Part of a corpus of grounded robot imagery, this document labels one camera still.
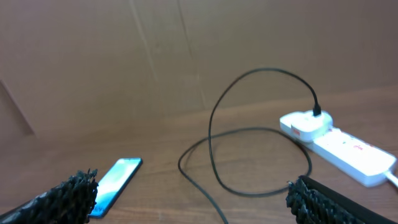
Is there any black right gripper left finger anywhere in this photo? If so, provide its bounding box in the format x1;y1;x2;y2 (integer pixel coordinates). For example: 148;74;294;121
1;169;98;224

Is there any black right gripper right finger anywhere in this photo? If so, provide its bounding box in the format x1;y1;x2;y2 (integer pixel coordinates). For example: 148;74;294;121
286;175;397;224

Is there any blue Galaxy smartphone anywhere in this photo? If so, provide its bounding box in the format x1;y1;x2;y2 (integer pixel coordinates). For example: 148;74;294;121
89;157;142;218

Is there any black USB charging cable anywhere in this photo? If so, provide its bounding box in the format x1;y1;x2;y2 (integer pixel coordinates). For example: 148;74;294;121
177;67;323;224

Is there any white charger plug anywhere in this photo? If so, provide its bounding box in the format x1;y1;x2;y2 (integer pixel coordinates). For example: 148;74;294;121
291;111;333;142

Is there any white power strip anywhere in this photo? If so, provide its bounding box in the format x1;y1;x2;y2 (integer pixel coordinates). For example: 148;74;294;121
279;111;397;187

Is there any white power strip cord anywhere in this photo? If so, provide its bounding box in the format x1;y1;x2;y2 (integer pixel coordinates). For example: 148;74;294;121
384;170;398;189

